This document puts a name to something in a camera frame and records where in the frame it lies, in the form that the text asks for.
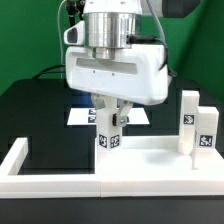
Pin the white U-shaped fence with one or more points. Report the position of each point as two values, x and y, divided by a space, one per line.
205 181

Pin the white desk top tray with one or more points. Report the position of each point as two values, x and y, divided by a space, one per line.
141 155

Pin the tag marker plate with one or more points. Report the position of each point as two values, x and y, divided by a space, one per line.
87 116

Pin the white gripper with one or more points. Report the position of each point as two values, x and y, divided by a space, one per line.
109 58

